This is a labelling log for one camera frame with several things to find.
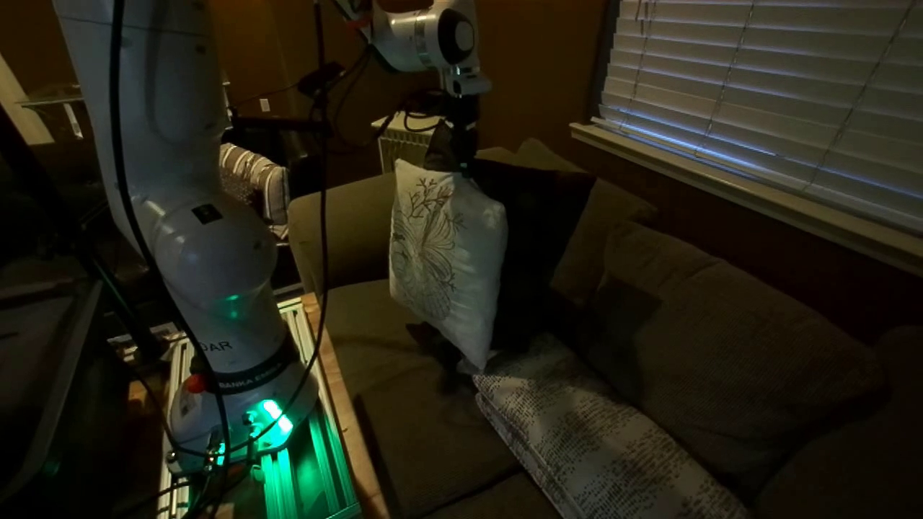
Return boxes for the green lit robot base table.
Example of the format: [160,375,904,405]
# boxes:
[153,297,362,519]

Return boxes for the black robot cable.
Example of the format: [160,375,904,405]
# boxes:
[103,0,387,519]

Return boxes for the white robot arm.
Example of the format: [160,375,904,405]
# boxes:
[51,0,312,473]

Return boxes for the white window sill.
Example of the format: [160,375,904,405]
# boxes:
[567,123,923,277]

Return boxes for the white pillow with embroidered peacock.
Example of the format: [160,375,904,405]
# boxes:
[387,157,600,375]

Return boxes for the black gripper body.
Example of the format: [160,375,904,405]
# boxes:
[447,78,493,170]

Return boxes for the olive green fabric sofa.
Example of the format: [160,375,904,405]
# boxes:
[289,143,923,519]

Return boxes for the white pillow with speckled stripes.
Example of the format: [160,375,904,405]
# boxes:
[475,334,750,519]

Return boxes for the white window blinds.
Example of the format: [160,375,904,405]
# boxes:
[596,0,923,234]

